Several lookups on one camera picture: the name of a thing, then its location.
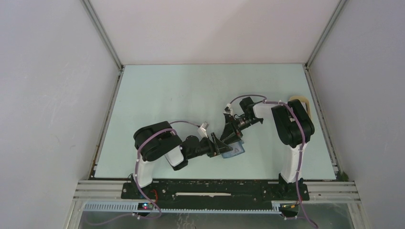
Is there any aluminium frame rail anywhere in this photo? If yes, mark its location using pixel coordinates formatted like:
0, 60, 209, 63
73, 180, 361, 204

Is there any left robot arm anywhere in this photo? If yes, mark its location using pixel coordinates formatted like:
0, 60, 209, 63
132, 121, 233, 199

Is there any beige oval tray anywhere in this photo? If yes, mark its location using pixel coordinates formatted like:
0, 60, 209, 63
289, 95, 312, 119

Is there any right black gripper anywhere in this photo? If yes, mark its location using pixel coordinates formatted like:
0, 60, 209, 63
220, 114, 261, 145

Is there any blue card holder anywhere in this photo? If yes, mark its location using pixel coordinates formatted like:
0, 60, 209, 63
222, 140, 245, 159

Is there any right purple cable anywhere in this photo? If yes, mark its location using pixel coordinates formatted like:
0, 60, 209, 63
228, 94, 319, 228

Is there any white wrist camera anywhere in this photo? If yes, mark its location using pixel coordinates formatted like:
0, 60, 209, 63
197, 122, 209, 138
224, 103, 234, 116

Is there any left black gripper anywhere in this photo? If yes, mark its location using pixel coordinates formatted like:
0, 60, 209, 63
187, 132, 232, 159

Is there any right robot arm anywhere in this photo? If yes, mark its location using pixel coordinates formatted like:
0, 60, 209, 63
220, 94, 315, 199

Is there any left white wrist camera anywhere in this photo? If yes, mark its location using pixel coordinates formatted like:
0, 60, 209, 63
197, 122, 209, 138

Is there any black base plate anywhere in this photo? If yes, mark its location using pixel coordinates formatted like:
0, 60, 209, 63
121, 179, 309, 210

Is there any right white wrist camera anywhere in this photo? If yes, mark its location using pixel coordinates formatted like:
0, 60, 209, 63
224, 103, 234, 116

